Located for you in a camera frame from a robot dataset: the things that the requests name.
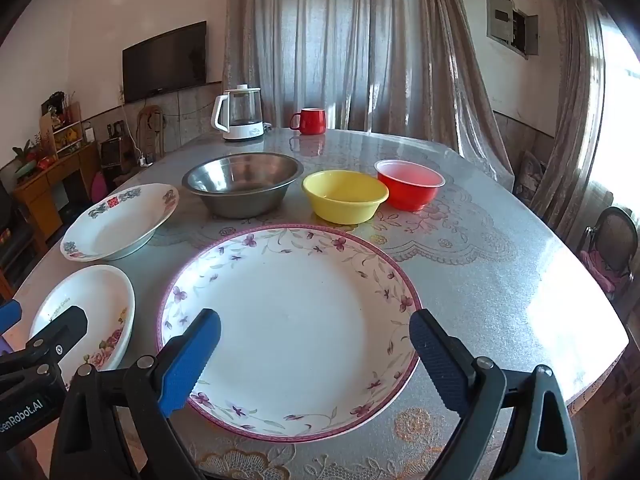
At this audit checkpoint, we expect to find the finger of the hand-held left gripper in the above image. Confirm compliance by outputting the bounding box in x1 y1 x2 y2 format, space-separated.
0 306 90 377
0 300 22 334

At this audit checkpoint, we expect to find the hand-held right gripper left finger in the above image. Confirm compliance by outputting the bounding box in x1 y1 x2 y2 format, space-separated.
50 308 222 480

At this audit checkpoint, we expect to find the grey wall electrical panel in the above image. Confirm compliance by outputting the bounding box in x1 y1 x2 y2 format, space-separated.
486 0 540 61

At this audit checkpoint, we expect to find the black chair with pink cushion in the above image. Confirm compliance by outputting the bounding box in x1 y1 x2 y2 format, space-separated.
577 206 640 306

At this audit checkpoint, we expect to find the black sofa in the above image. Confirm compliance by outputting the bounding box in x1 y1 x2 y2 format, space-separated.
0 180 38 281

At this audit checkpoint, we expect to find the wooden side cabinet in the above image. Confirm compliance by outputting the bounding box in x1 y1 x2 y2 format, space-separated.
12 142 101 241

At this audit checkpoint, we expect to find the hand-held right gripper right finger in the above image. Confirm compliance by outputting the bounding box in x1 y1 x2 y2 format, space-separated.
409 308 581 480

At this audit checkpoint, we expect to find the stainless steel bowl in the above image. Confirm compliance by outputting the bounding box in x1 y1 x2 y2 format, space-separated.
181 152 305 219

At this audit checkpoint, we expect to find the small wooden shelf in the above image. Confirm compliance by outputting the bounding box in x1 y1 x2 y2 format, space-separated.
40 101 83 153

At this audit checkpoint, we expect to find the wooden chair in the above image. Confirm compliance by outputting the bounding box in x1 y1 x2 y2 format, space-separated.
137 105 166 161

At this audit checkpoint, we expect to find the white plate red blue pattern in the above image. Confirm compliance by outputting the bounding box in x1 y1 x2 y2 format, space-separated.
60 183 181 262

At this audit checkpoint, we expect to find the black wall television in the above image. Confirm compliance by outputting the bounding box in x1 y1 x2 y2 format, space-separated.
122 21 208 104

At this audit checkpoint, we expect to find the green leafy plant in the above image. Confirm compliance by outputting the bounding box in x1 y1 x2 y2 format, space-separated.
12 140 43 166

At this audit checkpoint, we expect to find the white glass electric kettle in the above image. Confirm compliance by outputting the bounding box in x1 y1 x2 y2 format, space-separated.
210 84 266 141

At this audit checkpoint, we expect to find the red plastic bowl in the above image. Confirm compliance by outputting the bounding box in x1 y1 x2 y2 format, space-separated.
374 159 446 212

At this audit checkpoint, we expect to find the red mug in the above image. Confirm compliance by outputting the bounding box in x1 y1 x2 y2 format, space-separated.
289 107 327 135

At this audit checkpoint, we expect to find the narrow beige sheer curtain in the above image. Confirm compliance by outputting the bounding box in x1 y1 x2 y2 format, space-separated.
530 0 608 246

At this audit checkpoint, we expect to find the large purple floral rim plate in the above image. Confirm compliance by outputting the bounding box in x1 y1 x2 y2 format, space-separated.
156 224 423 443

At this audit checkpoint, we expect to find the patterned cushion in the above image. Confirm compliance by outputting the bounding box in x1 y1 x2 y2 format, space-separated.
515 150 547 206

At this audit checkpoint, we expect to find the wide beige sheer curtain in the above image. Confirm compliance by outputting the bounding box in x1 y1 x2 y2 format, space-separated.
222 0 516 191

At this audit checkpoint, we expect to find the yellow plastic bowl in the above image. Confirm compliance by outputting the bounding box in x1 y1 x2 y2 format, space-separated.
302 170 390 225

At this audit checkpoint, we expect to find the white plate with rose print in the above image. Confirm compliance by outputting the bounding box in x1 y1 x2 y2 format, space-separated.
28 264 136 372

